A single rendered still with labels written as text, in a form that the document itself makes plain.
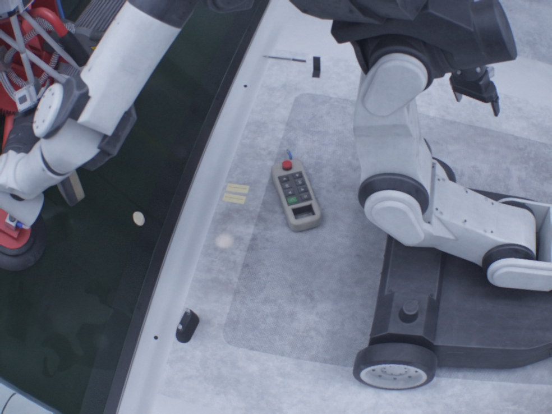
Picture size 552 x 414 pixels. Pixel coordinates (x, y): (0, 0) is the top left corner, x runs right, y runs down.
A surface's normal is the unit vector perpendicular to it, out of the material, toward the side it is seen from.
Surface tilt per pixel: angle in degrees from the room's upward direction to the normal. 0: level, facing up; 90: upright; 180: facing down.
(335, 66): 0
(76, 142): 73
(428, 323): 45
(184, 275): 36
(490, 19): 41
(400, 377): 90
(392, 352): 12
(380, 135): 114
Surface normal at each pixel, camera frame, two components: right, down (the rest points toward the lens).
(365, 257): -0.04, -0.58
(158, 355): -0.63, -0.56
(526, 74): 0.02, -0.76
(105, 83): 0.03, 0.31
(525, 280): -0.19, 0.80
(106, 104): 0.35, 0.48
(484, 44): -0.33, 0.59
